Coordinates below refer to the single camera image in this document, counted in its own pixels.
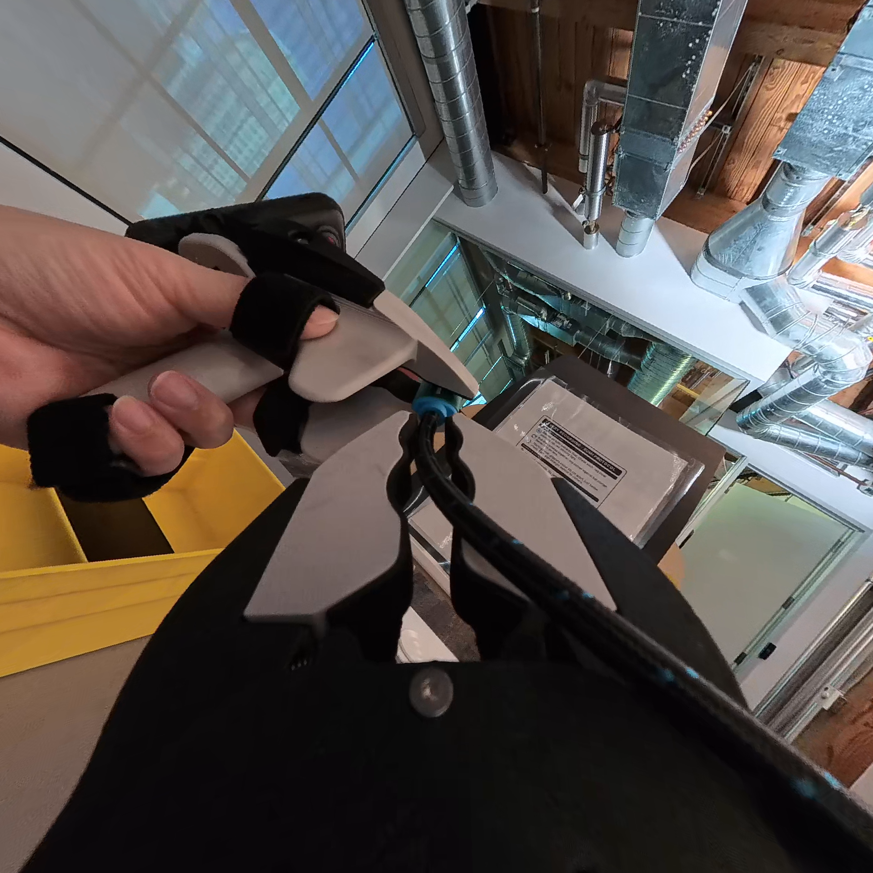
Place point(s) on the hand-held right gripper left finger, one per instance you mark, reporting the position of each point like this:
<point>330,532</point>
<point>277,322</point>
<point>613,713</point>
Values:
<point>327,545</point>

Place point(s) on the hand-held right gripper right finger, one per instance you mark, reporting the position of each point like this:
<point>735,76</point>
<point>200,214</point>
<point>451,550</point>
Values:
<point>518,491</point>

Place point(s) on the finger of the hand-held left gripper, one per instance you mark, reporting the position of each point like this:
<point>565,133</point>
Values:
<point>423,348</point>

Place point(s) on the yellow plastic bin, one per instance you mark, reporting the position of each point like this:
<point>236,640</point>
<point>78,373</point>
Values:
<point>102,614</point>

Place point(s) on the person's left hand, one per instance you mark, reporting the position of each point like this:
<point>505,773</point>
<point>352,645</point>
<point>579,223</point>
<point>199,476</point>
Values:
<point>102,307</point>

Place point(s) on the instruction sheet on stand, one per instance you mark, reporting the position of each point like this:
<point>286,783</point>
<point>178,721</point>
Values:
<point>600,464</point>

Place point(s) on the large grid window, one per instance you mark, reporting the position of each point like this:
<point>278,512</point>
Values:
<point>204,102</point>

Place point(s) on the black bin divider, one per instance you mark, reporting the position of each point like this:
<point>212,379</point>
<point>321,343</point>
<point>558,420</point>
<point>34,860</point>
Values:
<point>116,532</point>

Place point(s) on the round spiral metal duct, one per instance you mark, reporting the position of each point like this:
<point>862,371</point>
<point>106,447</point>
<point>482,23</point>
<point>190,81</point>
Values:
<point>450,102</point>

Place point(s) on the rectangular foil duct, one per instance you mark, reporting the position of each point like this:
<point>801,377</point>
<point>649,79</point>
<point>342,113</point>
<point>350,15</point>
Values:
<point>832,102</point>
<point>675,102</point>

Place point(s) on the large round foil duct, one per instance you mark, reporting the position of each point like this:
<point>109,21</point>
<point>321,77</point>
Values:
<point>771,239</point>

